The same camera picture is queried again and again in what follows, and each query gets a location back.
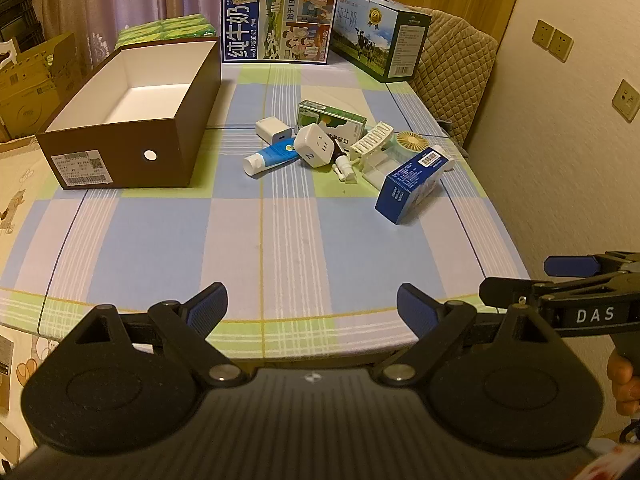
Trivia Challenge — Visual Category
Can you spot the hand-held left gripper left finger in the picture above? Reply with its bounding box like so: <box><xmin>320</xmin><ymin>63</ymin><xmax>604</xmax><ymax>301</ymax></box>
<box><xmin>75</xmin><ymin>282</ymin><xmax>246</xmax><ymax>388</ymax></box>

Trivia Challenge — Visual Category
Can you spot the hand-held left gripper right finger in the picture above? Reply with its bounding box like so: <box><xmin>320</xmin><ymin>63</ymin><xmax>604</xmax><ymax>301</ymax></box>
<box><xmin>377</xmin><ymin>283</ymin><xmax>566</xmax><ymax>386</ymax></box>

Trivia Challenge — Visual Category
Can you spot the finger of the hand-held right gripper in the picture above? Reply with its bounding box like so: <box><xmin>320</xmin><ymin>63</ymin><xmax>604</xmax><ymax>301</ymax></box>
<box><xmin>479</xmin><ymin>272</ymin><xmax>631</xmax><ymax>311</ymax></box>
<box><xmin>544</xmin><ymin>251</ymin><xmax>640</xmax><ymax>277</ymax></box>

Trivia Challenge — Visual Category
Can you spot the blue white small box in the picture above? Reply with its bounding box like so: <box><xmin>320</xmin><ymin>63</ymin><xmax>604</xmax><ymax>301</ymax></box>
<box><xmin>375</xmin><ymin>150</ymin><xmax>451</xmax><ymax>225</ymax></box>

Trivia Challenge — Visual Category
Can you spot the translucent white plastic case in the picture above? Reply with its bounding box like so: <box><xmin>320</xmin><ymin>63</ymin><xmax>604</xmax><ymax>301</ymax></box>
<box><xmin>361</xmin><ymin>156</ymin><xmax>401</xmax><ymax>189</ymax></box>

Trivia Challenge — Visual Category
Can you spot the brown spray bottle white nozzle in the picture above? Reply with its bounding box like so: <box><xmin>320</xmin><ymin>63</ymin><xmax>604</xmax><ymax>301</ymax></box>
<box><xmin>330</xmin><ymin>141</ymin><xmax>358</xmax><ymax>183</ymax></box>

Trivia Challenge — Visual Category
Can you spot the blue ointment tube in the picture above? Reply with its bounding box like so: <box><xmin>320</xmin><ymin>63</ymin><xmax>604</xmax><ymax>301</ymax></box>
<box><xmin>244</xmin><ymin>140</ymin><xmax>300</xmax><ymax>177</ymax></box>

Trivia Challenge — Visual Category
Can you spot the mint green handheld fan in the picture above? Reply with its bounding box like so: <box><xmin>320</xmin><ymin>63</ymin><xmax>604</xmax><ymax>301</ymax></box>
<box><xmin>387</xmin><ymin>131</ymin><xmax>457</xmax><ymax>171</ymax></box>

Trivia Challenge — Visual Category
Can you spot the white comb-shaped plastic clip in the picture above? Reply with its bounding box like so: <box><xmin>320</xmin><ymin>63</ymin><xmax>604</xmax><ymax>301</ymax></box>
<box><xmin>349</xmin><ymin>121</ymin><xmax>395</xmax><ymax>163</ymax></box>

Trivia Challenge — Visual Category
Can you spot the brown cardboard shoe box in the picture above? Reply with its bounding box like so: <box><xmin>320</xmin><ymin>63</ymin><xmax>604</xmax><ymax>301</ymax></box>
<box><xmin>35</xmin><ymin>37</ymin><xmax>222</xmax><ymax>191</ymax></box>

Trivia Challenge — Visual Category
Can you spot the white phone charger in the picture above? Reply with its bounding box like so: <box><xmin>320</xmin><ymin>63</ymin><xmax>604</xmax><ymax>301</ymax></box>
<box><xmin>255</xmin><ymin>116</ymin><xmax>292</xmax><ymax>143</ymax></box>

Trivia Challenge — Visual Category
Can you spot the white cube power adapter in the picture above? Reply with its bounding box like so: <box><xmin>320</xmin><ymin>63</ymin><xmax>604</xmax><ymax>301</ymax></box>
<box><xmin>293</xmin><ymin>123</ymin><xmax>337</xmax><ymax>169</ymax></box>

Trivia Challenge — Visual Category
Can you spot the green white medicine box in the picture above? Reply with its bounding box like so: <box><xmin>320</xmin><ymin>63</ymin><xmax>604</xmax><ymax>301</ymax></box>
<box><xmin>296</xmin><ymin>100</ymin><xmax>367</xmax><ymax>147</ymax></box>

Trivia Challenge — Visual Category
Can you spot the person's right hand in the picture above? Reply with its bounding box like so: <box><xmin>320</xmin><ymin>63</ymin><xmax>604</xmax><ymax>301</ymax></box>
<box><xmin>606</xmin><ymin>350</ymin><xmax>640</xmax><ymax>417</ymax></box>

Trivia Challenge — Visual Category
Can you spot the cream embroidered cloth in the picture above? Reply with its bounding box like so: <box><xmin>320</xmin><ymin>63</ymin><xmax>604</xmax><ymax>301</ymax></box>
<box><xmin>0</xmin><ymin>135</ymin><xmax>91</xmax><ymax>466</ymax></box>

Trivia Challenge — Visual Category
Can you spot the beige quilted chair cover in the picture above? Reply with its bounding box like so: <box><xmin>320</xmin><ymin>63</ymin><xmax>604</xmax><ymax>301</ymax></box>
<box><xmin>407</xmin><ymin>7</ymin><xmax>500</xmax><ymax>147</ymax></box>

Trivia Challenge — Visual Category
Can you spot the white cow print milk box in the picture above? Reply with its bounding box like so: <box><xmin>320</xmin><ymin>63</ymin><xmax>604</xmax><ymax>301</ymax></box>
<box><xmin>330</xmin><ymin>0</ymin><xmax>432</xmax><ymax>84</ymax></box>

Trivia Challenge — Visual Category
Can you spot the green tissue multipack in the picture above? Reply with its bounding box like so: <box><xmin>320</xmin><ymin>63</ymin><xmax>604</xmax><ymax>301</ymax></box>
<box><xmin>116</xmin><ymin>12</ymin><xmax>219</xmax><ymax>52</ymax></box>

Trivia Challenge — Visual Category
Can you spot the open brown cardboard box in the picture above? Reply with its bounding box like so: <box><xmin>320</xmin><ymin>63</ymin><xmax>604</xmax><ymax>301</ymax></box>
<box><xmin>0</xmin><ymin>32</ymin><xmax>83</xmax><ymax>143</ymax></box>

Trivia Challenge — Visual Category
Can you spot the blue milk carton box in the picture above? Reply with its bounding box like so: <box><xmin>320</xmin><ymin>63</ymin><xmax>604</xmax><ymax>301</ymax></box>
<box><xmin>220</xmin><ymin>0</ymin><xmax>341</xmax><ymax>66</ymax></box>

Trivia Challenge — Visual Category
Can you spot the black rack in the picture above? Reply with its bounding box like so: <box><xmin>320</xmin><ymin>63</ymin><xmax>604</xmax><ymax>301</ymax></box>
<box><xmin>0</xmin><ymin>0</ymin><xmax>47</xmax><ymax>56</ymax></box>

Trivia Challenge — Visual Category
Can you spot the beige wall socket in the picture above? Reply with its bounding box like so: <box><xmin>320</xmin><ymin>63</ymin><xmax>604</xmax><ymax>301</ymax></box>
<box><xmin>612</xmin><ymin>79</ymin><xmax>640</xmax><ymax>123</ymax></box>
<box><xmin>531</xmin><ymin>19</ymin><xmax>553</xmax><ymax>53</ymax></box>
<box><xmin>549</xmin><ymin>28</ymin><xmax>574</xmax><ymax>62</ymax></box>

